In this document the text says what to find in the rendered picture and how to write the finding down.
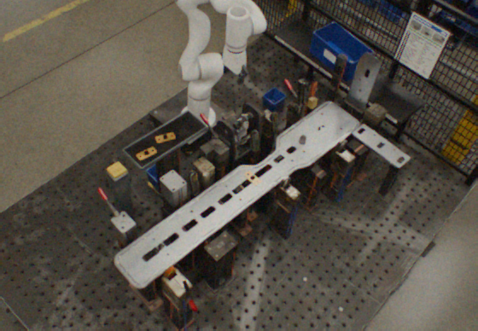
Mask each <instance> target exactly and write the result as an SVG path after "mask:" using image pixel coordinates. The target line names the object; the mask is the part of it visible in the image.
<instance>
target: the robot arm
mask: <svg viewBox="0 0 478 331"><path fill-rule="evenodd" d="M175 3H176V4H177V6H179V8H180V9H181V10H182V11H183V12H184V13H185V14H186V15H188V22H189V43H188V45H187V47H186V48H185V50H184V52H183V54H182V56H181V59H180V61H179V63H178V74H179V76H180V77H181V78H182V79H183V80H184V81H187V82H189V87H188V106H187V107H186V108H184V110H183V111H182V112H181V113H183V112H185V111H186V110H187V109H189V110H190V111H191V112H192V113H193V114H194V115H196V116H197V117H198V119H199V120H200V121H202V122H204V121H203V120H202V118H201V116H200V113H204V115H205V117H206V118H207V120H208V123H209V124H210V125H212V124H213V123H214V122H215V118H216V116H215V112H214V111H213V110H212V109H211V108H210V102H211V88H212V87H213V86H214V85H215V84H216V83H217V82H218V80H219V79H220V78H221V76H223V73H227V72H228V71H229V70H231V71H232V72H233V73H235V74H238V76H239V78H238V80H237V84H238V85H240V84H242V83H244V78H245V77H247V76H248V75H249V71H248V69H247V68H246V63H247V57H246V50H245V49H246V48H247V41H248V37H249V36H251V35H254V34H258V33H262V32H264V31H265V29H266V21H265V17H264V16H263V14H262V12H261V11H260V9H258V7H257V5H256V4H255V3H254V2H253V1H251V0H175ZM203 3H211V4H212V6H213V7H214V8H215V10H216V11H217V12H219V13H221V14H227V22H226V35H225V46H224V49H223V51H222V52H220V55H219V54H217V53H209V54H204V55H200V53H201V52H202V51H203V50H204V49H205V48H206V47H207V45H208V43H209V37H210V21H209V19H208V16H207V15H206V14H204V13H203V12H201V10H199V9H198V8H197V5H199V4H203ZM241 72H242V75H241ZM204 123H205V122H204Z"/></svg>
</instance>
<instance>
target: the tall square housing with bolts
mask: <svg viewBox="0 0 478 331"><path fill-rule="evenodd" d="M160 192H161V195H163V197H164V198H165V199H163V201H164V208H163V214H164V219H165V218H168V217H169V216H171V214H172V213H174V212H176V211H177V210H178V209H179V208H181V207H182V206H184V204H185V199H187V193H186V182H185V180H183V179H182V178H181V177H180V176H179V175H178V174H177V173H176V172H175V171H170V172H168V173H167V174H166V175H165V176H163V177H161V178H160Z"/></svg>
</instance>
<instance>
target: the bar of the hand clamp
mask: <svg viewBox="0 0 478 331"><path fill-rule="evenodd" d="M297 82H298V92H297V104H298V105H299V106H300V103H302V105H303V106H302V107H303V108H304V107H305V98H306V88H308V87H309V84H308V83H307V82H306V80H305V79H304V78H302V79H301V80H297Z"/></svg>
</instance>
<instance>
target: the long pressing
mask: <svg viewBox="0 0 478 331"><path fill-rule="evenodd" d="M322 126H324V127H322ZM359 126H360V123H359V121H358V120H357V119H355V118H354V117H353V116H352V115H350V113H347V112H346V111H344V110H343V109H342V108H341V107H338V106H337V105H335V103H333V102H332V101H326V102H325V103H323V104H322V105H321V106H320V107H317V108H315V109H314V110H313V111H312V112H311V113H309V114H307V115H306V116H305V117H304V118H303V119H301V120H300V121H298V122H296V123H295V124H294V125H293V126H291V127H290V128H288V129H287V130H286V131H284V132H283V133H281V134H280V135H278V136H277V138H276V141H275V147H276V150H275V152H274V154H271V155H269V156H268V157H267V158H266V159H265V160H262V161H261V162H260V163H259V164H258V165H239V166H238V167H237V168H236V169H235V170H233V171H232V172H230V173H228V174H227V175H226V176H224V177H223V178H221V179H219V180H218V181H217V182H216V183H215V184H212V185H211V187H209V188H208V189H206V190H205V191H203V192H201V193H200V194H199V195H198V196H196V197H195V198H193V199H192V200H191V201H190V202H188V203H187V204H184V206H182V207H181V208H179V209H178V210H177V211H176V212H174V213H172V214H171V216H169V217H168V218H165V219H164V220H163V221H161V222H160V223H159V224H157V225H156V226H154V227H153V228H152V229H150V230H149V231H148V232H147V233H145V234H143V235H142V236H140V237H139V238H138V239H136V240H135V241H134V242H132V243H131V244H129V245H128V246H127V247H125V248H124V249H123V250H121V251H119V252H117V254H116V256H115V258H114V263H115V267H117V268H118V269H119V271H120V272H121V273H122V274H123V275H124V277H125V278H126V279H127V280H128V282H129V283H130V284H131V285H132V286H133V287H134V288H144V287H147V286H148V285H149V284H150V283H152V281H154V280H155V279H156V278H157V277H160V276H161V275H162V274H163V273H165V270H166V269H168V267H169V266H174V265H175V264H176V263H177V262H178V261H179V260H181V259H183V257H185V256H186V255H187V254H189V253H190V252H192V251H193V250H194V249H196V247H197V246H199V245H200V244H202V243H203V242H204V241H205V240H206V239H207V238H209V237H210V236H212V235H213V234H214V233H216V232H217V230H220V229H221V228H223V226H224V225H226V224H228V223H229V222H230V220H232V219H233V218H235V217H236V216H237V215H239V214H240V213H241V212H242V211H243V210H246V209H247V208H248V207H249V206H250V205H252V204H253V203H254V202H255V201H256V200H258V199H259V198H260V197H262V196H263V195H265V194H266V193H267V192H268V191H270V190H271V189H273V188H274V187H275V186H276V185H277V184H279V183H280V182H281V180H282V179H283V178H285V177H286V176H289V175H290V174H292V173H293V172H294V171H297V170H299V169H301V168H305V167H308V166H311V165H312V164H313V163H314V162H315V161H316V160H319V159H320V158H321V157H322V156H323V155H325V154H327V153H328V152H329V151H330V150H331V149H332V148H333V147H335V146H336V145H337V143H338V142H339V141H340V140H341V139H346V138H347V137H348V136H349V135H350V134H351V133H352V132H353V131H355V130H356V129H357V128H358V127H359ZM319 127H320V130H319V129H318V128H319ZM302 134H305V135H306V143H305V144H300V142H299V140H300V136H301V135H302ZM290 147H295V148H296V150H295V151H294V152H293V153H292V154H288V153H287V149H288V148H290ZM303 151H305V153H304V152H303ZM279 155H282V157H284V160H281V161H280V163H278V164H277V163H275V162H274V159H275V158H277V157H278V156H279ZM292 160H293V161H292ZM267 165H270V166H272V168H271V169H270V170H269V171H268V172H266V173H265V174H263V175H262V176H261V177H260V178H259V179H260V180H261V184H258V185H257V186H255V184H252V183H251V184H249V185H248V186H247V187H246V188H245V189H243V190H242V191H240V192H239V193H238V194H236V195H235V194H234V193H233V192H232V190H233V189H235V188H236V187H237V186H238V185H239V184H242V183H243V182H244V181H246V180H247V179H248V178H246V177H244V174H245V173H246V172H249V171H250V172H252V173H253V174H255V172H258V171H260V170H261V168H263V167H264V166H267ZM226 185H227V187H225V186H226ZM227 194H230V195H231V196H232V198H230V200H228V201H227V202H226V203H224V204H223V205H220V204H219V203H218V200H220V199H221V198H222V197H224V196H226V195H227ZM240 199H242V200H240ZM210 206H213V207H214V208H215V209H216V210H215V211H214V212H212V213H211V214H210V215H209V216H208V217H205V218H203V217H201V213H202V212H204V211H206V209H208V208H209V207H210ZM191 211H193V212H191ZM192 219H195V220H196V221H197V225H195V226H194V227H193V228H191V229H190V230H189V231H183V229H182V228H183V227H184V226H185V225H186V224H188V223H189V222H190V221H191V220H192ZM174 233H177V235H178V236H179V238H178V239H176V240H175V241H174V242H173V243H171V244H170V245H169V246H168V247H165V246H164V245H163V244H162V245H163V246H164V247H163V248H162V249H161V250H160V249H159V248H158V244H159V243H162V242H163V241H164V240H165V239H168V238H169V237H170V236H171V235H172V234H174ZM154 239H155V240H154ZM155 247H157V248H158V250H160V252H159V253H158V254H155V256H154V257H153V258H151V259H150V260H149V261H148V262H145V261H144V260H143V256H145V255H146V254H148V252H150V251H151V250H152V249H154V248H155ZM168 253H169V255H167V254H168Z"/></svg>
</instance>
